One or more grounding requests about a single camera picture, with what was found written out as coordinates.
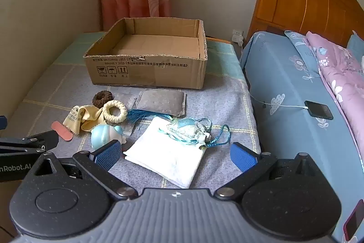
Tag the pink floral quilt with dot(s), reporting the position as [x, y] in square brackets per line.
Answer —
[341, 75]

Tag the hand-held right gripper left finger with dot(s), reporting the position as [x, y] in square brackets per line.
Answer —
[108, 154]

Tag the white wall socket with charger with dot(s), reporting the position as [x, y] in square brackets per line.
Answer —
[237, 35]

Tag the grey stitched pouch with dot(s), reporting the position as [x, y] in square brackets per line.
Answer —
[162, 102]

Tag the black smartphone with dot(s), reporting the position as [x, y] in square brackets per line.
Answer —
[318, 110]

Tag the pale yellow cleaning cloth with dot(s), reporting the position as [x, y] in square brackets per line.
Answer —
[88, 117]

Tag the brown scrunchie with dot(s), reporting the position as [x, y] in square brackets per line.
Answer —
[98, 100]

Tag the blue white plush toy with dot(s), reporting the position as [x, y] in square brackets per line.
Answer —
[102, 136]

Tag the cream scrunchie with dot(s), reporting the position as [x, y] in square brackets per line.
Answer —
[108, 116]

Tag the white cloth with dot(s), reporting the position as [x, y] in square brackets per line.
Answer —
[170, 159]

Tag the red cased phone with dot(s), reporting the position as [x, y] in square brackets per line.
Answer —
[354, 221]

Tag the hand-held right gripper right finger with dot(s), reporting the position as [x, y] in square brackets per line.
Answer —
[243, 157]

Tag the grey pouch with mesh strip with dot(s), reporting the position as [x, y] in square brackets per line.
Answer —
[125, 97]

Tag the blue patterned pillow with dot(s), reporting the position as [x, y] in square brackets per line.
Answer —
[301, 46]

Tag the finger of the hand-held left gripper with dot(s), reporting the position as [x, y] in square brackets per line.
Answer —
[2, 122]
[31, 141]

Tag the plain light blue pillow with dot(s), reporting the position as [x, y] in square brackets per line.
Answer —
[357, 46]

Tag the cardboard box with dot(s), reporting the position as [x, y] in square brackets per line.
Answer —
[148, 72]

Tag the blue floral bed sheet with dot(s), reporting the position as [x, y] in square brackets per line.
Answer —
[284, 83]

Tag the grey checked blanket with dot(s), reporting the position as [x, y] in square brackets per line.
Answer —
[57, 83]

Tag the blue tassel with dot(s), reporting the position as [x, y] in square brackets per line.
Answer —
[142, 115]

